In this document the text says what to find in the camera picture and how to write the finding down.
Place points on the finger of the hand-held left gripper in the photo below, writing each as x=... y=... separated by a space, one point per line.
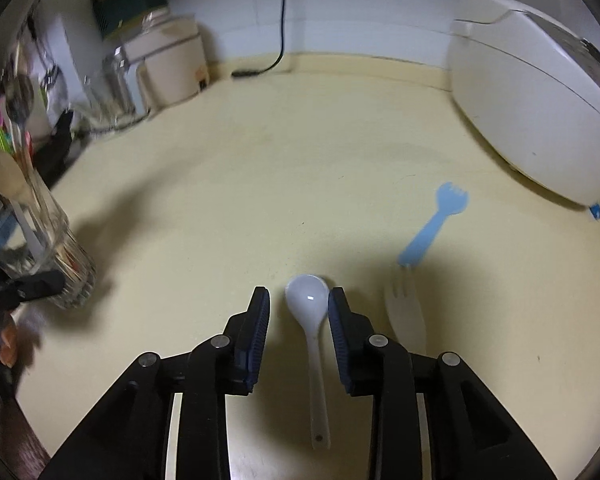
x=35 y=287

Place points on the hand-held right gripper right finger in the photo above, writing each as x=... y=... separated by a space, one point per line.
x=340 y=342

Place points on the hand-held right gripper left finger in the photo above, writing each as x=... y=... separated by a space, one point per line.
x=257 y=342

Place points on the clear glass cup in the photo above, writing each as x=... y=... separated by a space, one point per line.
x=65 y=260

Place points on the white plastic spoon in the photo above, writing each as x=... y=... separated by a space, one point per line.
x=307 y=300

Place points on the white plastic fork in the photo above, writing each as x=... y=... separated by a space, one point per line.
x=404 y=310

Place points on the beige rice spoon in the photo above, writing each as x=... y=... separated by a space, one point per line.
x=5 y=175

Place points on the light blue plastic fork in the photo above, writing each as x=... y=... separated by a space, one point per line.
x=432 y=225

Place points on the green silicone brush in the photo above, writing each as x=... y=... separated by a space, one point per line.
x=1 y=139

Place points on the metal spoon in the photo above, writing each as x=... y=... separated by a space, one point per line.
x=19 y=100

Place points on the person's left hand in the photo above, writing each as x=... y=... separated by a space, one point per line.
x=9 y=347

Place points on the black electric griddle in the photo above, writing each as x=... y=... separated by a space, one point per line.
x=55 y=150

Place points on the clear glass jar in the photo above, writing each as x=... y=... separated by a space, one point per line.
x=120 y=80

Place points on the white electric pot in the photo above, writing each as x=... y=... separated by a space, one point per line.
x=172 y=65

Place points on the white rice cooker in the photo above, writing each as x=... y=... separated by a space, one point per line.
x=539 y=110

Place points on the teal wall utensil holder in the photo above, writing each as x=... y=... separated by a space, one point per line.
x=130 y=0

